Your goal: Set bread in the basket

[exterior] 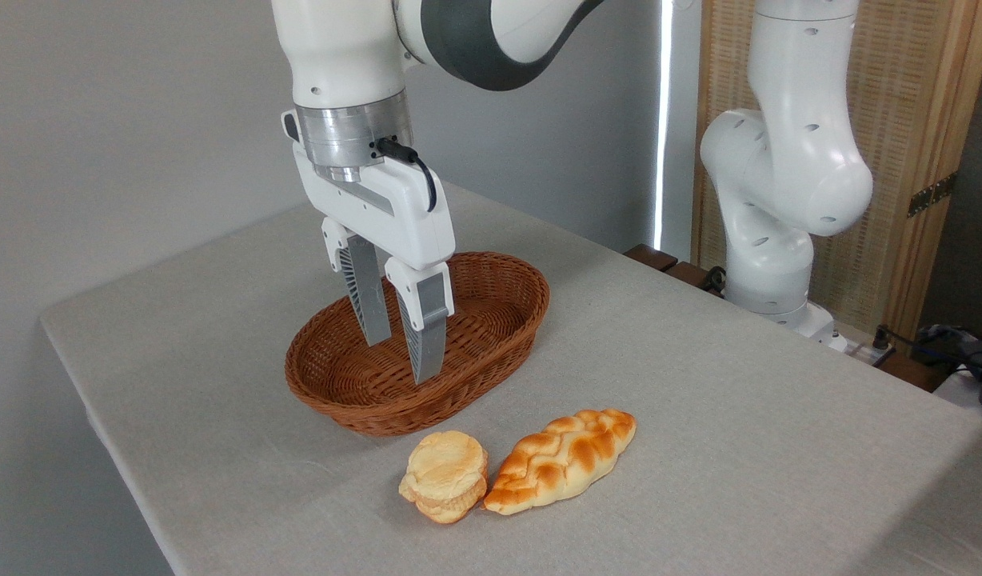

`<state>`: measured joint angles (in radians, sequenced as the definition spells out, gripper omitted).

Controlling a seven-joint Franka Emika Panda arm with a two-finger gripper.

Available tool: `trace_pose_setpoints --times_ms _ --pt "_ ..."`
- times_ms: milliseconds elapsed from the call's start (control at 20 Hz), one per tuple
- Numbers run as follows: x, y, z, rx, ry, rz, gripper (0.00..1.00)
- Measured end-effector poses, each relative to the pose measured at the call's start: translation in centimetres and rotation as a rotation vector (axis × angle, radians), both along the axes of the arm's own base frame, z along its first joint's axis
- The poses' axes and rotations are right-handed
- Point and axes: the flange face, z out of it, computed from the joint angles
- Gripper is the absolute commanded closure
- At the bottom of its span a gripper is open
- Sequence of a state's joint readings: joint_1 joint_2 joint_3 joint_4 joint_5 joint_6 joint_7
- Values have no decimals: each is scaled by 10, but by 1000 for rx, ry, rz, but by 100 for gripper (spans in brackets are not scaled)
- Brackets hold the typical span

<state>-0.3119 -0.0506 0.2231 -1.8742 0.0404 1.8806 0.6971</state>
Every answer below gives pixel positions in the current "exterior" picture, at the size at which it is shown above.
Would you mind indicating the white power strip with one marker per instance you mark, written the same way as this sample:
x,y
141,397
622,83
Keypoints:
x,y
865,350

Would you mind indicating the brown oval wicker basket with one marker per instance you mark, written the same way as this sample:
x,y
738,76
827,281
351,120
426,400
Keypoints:
x,y
491,320

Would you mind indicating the dark metal hinge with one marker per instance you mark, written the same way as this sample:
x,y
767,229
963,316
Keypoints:
x,y
931,195

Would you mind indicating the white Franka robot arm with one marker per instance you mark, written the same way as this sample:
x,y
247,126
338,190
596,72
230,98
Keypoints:
x,y
783,160

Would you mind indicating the grey tablecloth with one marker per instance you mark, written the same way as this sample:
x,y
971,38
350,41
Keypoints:
x,y
699,416

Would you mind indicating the dark grey bag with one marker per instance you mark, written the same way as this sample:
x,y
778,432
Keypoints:
x,y
967,356

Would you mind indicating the round pale bread bun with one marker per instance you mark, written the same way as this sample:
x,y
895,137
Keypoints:
x,y
445,472

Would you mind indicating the dark brown wooden block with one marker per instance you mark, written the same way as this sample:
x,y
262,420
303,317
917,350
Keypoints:
x,y
689,274
651,257

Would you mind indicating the wood and rattan screen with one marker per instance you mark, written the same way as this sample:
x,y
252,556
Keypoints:
x,y
907,96

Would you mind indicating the braided golden bread loaf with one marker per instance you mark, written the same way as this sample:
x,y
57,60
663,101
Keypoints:
x,y
559,460

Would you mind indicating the brown wooden board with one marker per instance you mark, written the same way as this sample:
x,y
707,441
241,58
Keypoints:
x,y
915,372

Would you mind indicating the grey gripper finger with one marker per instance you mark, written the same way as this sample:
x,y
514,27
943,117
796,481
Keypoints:
x,y
365,288
427,336

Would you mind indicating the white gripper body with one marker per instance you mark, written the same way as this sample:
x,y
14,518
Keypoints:
x,y
395,212

